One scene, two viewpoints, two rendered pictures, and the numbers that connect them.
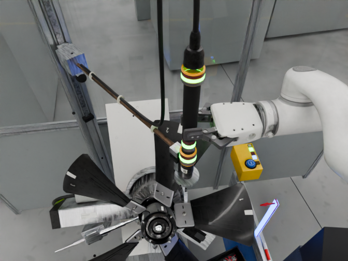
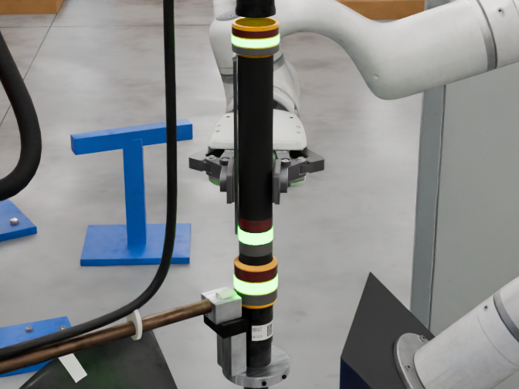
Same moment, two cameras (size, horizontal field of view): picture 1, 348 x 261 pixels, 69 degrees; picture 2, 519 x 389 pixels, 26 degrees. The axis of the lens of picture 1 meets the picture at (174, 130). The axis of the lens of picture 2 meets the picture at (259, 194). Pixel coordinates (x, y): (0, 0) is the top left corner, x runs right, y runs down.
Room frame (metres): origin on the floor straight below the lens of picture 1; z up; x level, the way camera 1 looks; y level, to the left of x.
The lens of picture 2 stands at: (0.21, 0.95, 2.06)
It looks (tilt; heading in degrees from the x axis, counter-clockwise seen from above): 23 degrees down; 280
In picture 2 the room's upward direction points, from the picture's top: straight up
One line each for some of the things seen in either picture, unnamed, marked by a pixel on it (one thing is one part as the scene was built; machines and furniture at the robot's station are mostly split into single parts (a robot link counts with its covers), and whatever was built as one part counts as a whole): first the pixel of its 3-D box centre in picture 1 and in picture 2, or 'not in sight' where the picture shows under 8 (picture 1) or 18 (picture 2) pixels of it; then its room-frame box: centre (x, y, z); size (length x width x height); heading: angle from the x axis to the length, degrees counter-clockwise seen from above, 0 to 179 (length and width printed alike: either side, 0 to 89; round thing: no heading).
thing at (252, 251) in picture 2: (188, 145); (256, 244); (0.39, -0.04, 1.59); 0.03 x 0.03 x 0.01
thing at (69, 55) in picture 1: (71, 59); not in sight; (0.85, 0.39, 1.53); 0.10 x 0.07 x 0.08; 42
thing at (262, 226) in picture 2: (188, 138); (256, 220); (0.39, -0.04, 1.61); 0.03 x 0.03 x 0.01
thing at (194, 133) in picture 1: (199, 137); (290, 177); (0.36, -0.06, 1.65); 0.07 x 0.03 x 0.03; 98
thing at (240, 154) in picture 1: (245, 162); not in sight; (0.73, -0.35, 1.02); 0.16 x 0.10 x 0.11; 7
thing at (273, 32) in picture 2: (193, 70); (256, 28); (0.39, -0.04, 1.80); 0.04 x 0.04 x 0.01
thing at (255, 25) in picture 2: (192, 74); (256, 37); (0.39, -0.04, 1.79); 0.04 x 0.04 x 0.03
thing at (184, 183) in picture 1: (184, 164); (247, 331); (0.39, -0.03, 1.49); 0.09 x 0.07 x 0.10; 42
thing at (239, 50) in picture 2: (192, 77); (256, 45); (0.39, -0.04, 1.79); 0.04 x 0.04 x 0.01
